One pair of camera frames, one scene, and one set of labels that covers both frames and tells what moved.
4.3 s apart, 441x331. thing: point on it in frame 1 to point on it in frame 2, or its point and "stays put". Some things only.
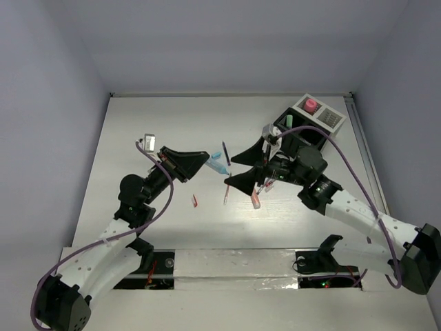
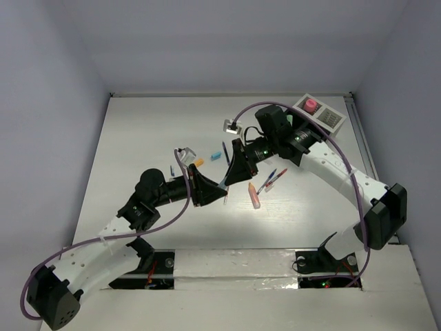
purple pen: (226, 153) stays put
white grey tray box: (330, 118) stays put
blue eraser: (216, 155) stays put
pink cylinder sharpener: (310, 105) stays put
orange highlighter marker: (255, 200) stays put
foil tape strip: (235, 269) stays put
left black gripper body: (158, 177) to (194, 185)
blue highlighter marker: (217, 163) to (222, 184)
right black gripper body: (279, 168) to (253, 163)
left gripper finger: (187, 163) to (209, 189)
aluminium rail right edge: (364, 148) stays put
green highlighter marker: (289, 121) stays put
